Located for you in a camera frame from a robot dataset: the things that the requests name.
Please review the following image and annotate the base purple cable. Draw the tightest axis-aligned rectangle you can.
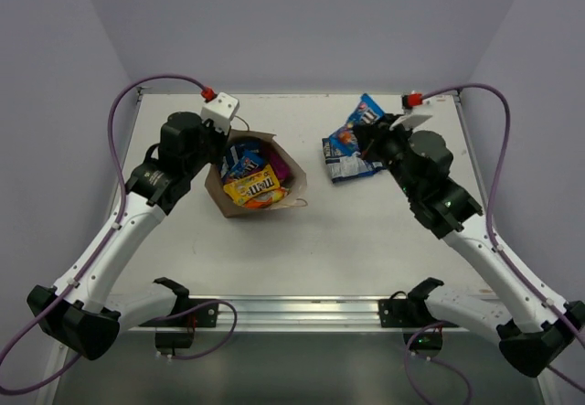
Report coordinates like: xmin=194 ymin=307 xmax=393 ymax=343
xmin=404 ymin=321 xmax=474 ymax=405
xmin=157 ymin=302 xmax=239 ymax=363

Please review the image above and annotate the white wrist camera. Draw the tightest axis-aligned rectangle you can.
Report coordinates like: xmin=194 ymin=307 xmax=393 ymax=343
xmin=200 ymin=92 xmax=239 ymax=134
xmin=389 ymin=91 xmax=432 ymax=131

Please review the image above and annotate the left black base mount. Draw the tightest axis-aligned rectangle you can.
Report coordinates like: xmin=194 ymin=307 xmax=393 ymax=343
xmin=152 ymin=298 xmax=218 ymax=355

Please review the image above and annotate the yellow M&M pack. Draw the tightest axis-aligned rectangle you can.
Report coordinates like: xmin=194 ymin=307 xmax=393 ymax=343
xmin=223 ymin=165 xmax=280 ymax=206

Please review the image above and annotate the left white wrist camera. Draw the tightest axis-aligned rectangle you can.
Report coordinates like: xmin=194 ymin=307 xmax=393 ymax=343
xmin=200 ymin=92 xmax=239 ymax=134

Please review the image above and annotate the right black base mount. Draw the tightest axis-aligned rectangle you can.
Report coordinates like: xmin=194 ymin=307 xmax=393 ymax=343
xmin=378 ymin=291 xmax=454 ymax=357

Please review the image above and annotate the purple snack bag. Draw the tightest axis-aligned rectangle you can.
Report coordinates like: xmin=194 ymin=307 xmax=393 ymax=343
xmin=265 ymin=145 xmax=293 ymax=182

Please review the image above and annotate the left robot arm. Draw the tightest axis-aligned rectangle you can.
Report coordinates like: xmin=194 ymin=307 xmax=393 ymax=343
xmin=27 ymin=112 xmax=231 ymax=360

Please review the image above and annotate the small blue M&M pack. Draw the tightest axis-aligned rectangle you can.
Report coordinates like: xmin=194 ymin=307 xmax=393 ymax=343
xmin=329 ymin=93 xmax=384 ymax=156

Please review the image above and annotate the blue Doritos bag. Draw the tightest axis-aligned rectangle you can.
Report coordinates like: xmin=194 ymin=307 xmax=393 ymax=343
xmin=220 ymin=140 xmax=266 ymax=185

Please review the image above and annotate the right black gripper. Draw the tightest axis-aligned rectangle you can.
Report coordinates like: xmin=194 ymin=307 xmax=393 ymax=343
xmin=350 ymin=113 xmax=418 ymax=199

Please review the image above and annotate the aluminium front rail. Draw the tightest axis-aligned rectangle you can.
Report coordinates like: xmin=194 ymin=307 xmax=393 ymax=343
xmin=127 ymin=294 xmax=504 ymax=333

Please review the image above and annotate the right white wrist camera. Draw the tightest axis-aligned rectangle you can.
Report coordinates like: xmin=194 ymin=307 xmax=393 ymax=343
xmin=389 ymin=91 xmax=432 ymax=131

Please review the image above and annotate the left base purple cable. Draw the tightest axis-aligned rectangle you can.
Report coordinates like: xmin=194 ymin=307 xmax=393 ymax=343
xmin=157 ymin=302 xmax=239 ymax=363

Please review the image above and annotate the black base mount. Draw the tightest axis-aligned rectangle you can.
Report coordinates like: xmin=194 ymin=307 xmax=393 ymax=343
xmin=378 ymin=291 xmax=454 ymax=357
xmin=152 ymin=298 xmax=218 ymax=355

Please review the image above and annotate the blue white cookie bag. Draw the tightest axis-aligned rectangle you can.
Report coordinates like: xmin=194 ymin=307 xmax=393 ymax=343
xmin=322 ymin=138 xmax=385 ymax=184

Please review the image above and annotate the orange snack bag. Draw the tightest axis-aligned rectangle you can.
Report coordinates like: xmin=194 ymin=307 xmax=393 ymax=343
xmin=243 ymin=187 xmax=289 ymax=209

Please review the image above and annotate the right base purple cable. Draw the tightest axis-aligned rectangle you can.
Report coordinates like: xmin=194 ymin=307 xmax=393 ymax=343
xmin=404 ymin=321 xmax=474 ymax=405

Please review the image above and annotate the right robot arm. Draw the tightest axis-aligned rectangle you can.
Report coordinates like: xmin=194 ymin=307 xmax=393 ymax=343
xmin=353 ymin=114 xmax=584 ymax=378

